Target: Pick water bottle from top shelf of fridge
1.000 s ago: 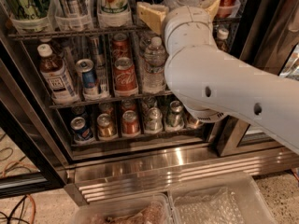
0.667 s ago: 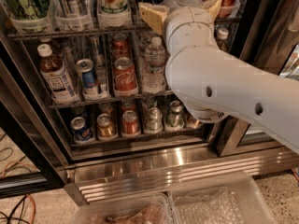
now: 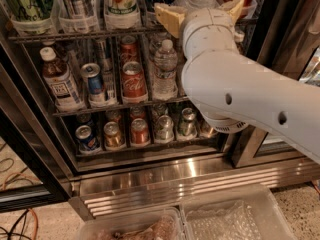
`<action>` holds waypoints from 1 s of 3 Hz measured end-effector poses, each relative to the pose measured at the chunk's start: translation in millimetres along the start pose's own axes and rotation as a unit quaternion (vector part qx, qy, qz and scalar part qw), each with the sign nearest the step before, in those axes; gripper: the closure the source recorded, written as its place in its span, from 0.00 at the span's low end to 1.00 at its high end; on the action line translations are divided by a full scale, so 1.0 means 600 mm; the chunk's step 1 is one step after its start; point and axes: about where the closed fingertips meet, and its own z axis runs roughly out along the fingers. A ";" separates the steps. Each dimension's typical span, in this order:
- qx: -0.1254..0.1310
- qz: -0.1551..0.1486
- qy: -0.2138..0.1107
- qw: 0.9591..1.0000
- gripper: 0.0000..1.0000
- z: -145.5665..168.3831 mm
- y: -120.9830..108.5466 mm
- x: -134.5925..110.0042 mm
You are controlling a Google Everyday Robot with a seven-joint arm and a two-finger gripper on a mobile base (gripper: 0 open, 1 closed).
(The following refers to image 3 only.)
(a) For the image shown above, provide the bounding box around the orange cable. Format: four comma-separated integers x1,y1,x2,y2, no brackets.
0,172,42,240

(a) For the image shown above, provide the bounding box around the blue can middle shelf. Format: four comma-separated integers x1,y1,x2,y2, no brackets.
80,63,106,102

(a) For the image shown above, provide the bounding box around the black cable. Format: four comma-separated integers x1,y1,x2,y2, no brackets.
0,142,33,240

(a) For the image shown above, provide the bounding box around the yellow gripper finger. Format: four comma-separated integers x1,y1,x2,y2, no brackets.
154,3,187,38
221,0,245,23

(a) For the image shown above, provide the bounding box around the left clear plastic bin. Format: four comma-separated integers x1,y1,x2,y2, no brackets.
76,207,186,240

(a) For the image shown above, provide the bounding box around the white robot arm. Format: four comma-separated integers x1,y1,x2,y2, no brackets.
154,0,320,163

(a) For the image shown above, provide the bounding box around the pepsi can bottom shelf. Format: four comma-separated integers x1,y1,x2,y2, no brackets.
75,125,100,151

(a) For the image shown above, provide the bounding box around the red coca-cola can front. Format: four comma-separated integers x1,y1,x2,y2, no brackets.
121,61,147,98

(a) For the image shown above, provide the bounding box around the silver can top shelf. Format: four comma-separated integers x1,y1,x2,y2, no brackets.
63,0,94,19

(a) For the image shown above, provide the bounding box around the left iced tea bottle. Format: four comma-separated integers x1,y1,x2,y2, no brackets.
40,47,81,107

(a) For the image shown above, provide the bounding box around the clear plastic bin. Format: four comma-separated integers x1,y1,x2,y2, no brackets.
76,207,186,240
180,184,297,240

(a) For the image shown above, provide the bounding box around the silver can shelf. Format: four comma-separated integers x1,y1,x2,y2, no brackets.
63,0,94,19
155,115,174,142

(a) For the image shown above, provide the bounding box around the fridge glass door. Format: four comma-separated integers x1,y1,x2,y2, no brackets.
0,44,71,212
232,0,320,168

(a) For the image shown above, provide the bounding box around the iced tea bottle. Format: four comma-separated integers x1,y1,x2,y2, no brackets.
40,47,81,107
234,31,245,54

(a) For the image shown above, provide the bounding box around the gold can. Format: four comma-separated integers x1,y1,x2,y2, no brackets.
103,121,124,148
200,120,217,138

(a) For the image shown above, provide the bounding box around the red can bottom shelf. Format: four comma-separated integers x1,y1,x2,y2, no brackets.
131,118,149,144

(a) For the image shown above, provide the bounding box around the silver can bottom shelf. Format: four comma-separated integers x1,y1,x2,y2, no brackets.
155,115,174,142

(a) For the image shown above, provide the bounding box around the right iced tea bottle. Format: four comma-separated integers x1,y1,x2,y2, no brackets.
234,31,245,54

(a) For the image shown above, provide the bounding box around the fridge right glass door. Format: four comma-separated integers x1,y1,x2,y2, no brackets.
232,0,320,168

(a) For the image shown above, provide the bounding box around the gold can bottom left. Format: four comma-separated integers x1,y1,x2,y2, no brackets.
103,121,124,148

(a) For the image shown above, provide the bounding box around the red coca-cola can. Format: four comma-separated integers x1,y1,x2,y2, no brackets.
120,35,139,64
121,61,147,98

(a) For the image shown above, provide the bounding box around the gold can bottom right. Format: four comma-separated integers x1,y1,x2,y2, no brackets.
200,120,217,138

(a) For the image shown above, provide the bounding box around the green can top shelf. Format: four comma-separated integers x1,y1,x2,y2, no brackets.
5,0,54,22

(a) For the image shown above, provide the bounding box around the right clear plastic bin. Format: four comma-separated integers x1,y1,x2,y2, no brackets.
180,184,297,240

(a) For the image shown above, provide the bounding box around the steel fridge bottom grille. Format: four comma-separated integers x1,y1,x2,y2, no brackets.
69,156,320,221

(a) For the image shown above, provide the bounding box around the fridge left glass door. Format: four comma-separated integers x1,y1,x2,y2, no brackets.
0,44,71,212

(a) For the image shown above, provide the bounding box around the red coca-cola can rear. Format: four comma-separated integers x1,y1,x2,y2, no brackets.
120,35,139,64

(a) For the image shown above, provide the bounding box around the clear water bottle middle shelf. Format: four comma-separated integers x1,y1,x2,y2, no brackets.
153,39,178,100

